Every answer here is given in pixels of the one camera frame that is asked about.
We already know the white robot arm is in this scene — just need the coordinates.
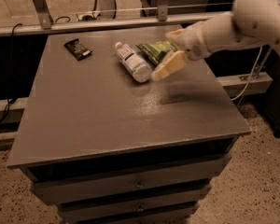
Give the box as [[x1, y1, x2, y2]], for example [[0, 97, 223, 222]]
[[151, 0, 280, 81]]

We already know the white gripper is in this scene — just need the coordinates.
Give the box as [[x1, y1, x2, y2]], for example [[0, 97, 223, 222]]
[[151, 22, 211, 81]]

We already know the grey metal rail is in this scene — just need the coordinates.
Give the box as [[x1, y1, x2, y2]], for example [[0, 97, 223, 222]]
[[0, 12, 221, 37]]

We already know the white cable right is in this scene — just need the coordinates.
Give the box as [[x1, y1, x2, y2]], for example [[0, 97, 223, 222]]
[[231, 46, 264, 102]]

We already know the white power strip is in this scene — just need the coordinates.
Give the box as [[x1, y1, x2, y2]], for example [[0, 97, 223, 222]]
[[77, 12, 101, 21]]

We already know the clear blue-label plastic bottle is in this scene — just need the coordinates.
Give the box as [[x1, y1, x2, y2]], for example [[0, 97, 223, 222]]
[[115, 42, 152, 83]]

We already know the green snack bag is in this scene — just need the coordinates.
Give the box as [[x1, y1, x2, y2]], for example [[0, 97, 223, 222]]
[[136, 40, 179, 66]]

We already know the black cable left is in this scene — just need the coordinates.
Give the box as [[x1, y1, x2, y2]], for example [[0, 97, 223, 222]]
[[0, 22, 24, 128]]

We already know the black snack packet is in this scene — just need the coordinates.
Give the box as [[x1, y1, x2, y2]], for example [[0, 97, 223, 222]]
[[64, 38, 92, 61]]

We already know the grey drawer cabinet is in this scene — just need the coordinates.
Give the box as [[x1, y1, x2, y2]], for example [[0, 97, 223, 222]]
[[7, 27, 250, 224]]

